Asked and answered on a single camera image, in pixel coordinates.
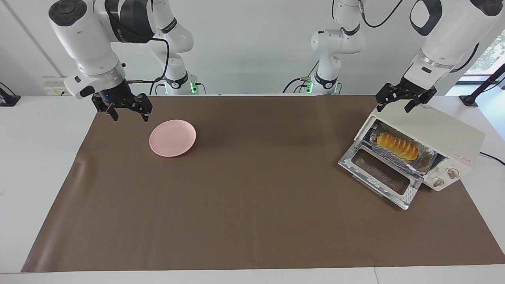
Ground brown table mat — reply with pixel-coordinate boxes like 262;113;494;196
21;95;505;273

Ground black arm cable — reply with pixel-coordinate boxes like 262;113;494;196
126;37;170;84
357;0;404;29

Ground pink round plate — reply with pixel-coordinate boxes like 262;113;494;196
149;120;196;157

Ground black oven power cable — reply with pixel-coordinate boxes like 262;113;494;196
479;152;505;166

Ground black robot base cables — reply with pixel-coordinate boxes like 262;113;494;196
282;60;321;94

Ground aluminium foil tray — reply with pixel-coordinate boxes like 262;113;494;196
369;121;438;175

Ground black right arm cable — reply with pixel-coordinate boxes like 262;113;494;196
126;37;170;84

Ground black desk clamp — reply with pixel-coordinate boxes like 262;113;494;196
0;82;21;107

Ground window with greenery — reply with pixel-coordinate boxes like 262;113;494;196
458;28;505;85

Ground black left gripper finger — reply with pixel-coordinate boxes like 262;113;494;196
404;88;437;114
376;84;397;113

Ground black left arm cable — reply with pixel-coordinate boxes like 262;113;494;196
357;0;404;29

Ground white toaster oven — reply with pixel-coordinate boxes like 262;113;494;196
354;103;486;192

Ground golden ridged bread loaf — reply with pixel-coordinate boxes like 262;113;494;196
376;133;419;161

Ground glass oven door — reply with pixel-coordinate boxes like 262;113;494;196
338;140;423;211

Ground white wall power outlet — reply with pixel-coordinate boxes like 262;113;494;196
41;76;75;96

